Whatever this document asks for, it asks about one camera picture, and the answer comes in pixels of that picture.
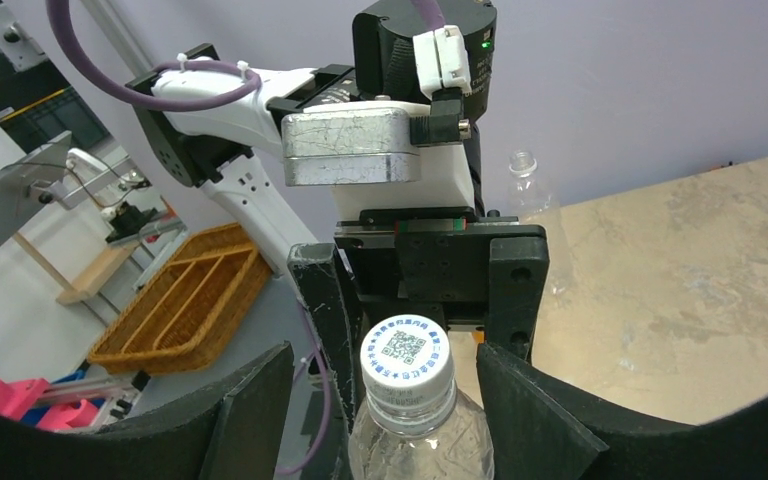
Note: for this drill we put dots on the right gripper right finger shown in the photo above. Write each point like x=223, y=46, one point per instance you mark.
x=545, y=428

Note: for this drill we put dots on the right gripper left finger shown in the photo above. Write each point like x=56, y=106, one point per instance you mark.
x=229, y=429

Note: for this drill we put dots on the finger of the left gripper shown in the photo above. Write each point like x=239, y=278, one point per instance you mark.
x=517, y=274
x=329, y=296

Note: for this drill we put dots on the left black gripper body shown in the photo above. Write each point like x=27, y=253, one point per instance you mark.
x=427, y=261

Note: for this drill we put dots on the clear bottle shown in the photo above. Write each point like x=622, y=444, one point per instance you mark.
x=460, y=448
x=533, y=200

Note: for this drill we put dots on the white bottle cap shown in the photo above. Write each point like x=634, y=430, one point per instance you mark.
x=408, y=373

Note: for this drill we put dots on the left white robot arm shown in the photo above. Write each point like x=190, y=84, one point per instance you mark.
x=219, y=128

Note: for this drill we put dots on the wicker tray basket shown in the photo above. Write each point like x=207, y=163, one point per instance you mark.
x=188, y=312

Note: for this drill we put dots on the pink object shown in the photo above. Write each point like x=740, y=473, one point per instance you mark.
x=19, y=402

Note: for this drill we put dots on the background grey robot stand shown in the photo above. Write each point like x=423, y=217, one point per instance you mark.
x=56, y=173

